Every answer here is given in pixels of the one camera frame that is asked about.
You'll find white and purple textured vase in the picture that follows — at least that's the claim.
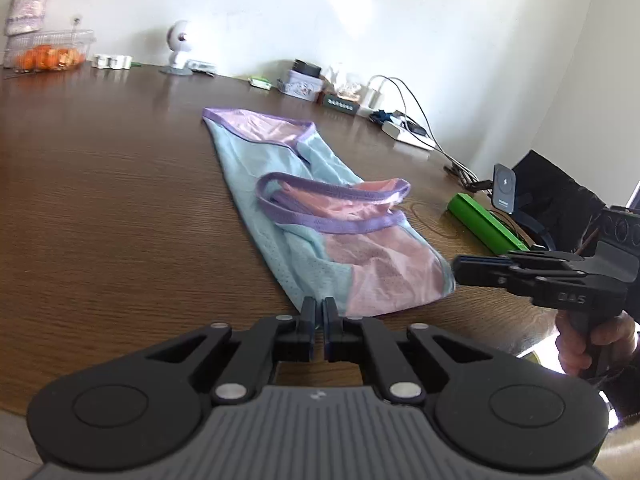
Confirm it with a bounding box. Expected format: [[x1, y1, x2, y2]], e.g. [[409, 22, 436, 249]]
[[4, 0, 52, 37]]

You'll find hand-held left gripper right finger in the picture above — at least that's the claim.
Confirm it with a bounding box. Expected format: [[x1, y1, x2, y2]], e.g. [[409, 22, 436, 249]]
[[322, 297, 495, 406]]

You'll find black bag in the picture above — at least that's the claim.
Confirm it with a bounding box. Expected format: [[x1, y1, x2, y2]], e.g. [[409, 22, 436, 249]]
[[510, 149, 607, 252]]

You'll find dark tissue box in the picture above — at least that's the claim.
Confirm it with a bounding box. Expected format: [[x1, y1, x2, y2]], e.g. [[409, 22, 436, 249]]
[[321, 94, 359, 114]]

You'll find white crumpled tissue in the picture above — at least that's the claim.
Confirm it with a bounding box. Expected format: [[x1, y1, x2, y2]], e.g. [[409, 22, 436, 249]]
[[327, 64, 362, 97]]

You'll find black power adapter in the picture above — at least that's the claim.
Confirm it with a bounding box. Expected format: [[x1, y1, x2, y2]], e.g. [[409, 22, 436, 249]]
[[292, 58, 322, 79]]

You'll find white round security camera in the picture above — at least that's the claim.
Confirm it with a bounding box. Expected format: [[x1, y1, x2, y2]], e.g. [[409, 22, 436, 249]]
[[159, 19, 194, 77]]

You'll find pink and blue tank top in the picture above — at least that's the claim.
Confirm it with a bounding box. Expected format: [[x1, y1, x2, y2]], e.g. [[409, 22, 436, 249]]
[[202, 107, 457, 319]]

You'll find person's right hand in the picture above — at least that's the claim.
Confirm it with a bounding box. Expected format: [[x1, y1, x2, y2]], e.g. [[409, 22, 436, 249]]
[[555, 309, 640, 379]]

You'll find printed tin box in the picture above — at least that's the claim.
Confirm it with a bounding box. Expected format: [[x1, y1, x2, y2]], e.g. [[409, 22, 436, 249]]
[[277, 70, 321, 104]]

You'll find green rectangular box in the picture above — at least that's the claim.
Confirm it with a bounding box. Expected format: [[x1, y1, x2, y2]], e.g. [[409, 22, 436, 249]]
[[447, 192, 529, 255]]

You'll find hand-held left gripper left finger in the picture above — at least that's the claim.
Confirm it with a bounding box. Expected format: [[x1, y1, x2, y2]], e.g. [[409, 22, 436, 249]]
[[145, 297, 319, 407]]

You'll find grey charging cable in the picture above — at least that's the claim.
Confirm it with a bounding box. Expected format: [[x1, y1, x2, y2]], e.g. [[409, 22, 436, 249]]
[[369, 75, 483, 187], [385, 76, 488, 188]]

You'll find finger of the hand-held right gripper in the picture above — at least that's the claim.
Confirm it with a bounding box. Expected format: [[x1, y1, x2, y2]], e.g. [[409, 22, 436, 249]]
[[452, 259, 563, 297], [454, 251, 587, 272]]

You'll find black phone charging stand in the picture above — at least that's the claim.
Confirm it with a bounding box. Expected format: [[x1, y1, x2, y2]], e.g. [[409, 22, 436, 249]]
[[492, 162, 522, 214]]

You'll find clear plastic box of oranges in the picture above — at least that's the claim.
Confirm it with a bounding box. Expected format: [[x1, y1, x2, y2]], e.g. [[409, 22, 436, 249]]
[[2, 29, 97, 74]]

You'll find white power strip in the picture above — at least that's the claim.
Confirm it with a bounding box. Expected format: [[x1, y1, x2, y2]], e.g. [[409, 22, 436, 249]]
[[382, 121, 437, 152]]

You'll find white clip device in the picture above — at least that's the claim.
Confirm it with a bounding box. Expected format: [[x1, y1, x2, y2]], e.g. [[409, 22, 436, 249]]
[[91, 53, 134, 70]]

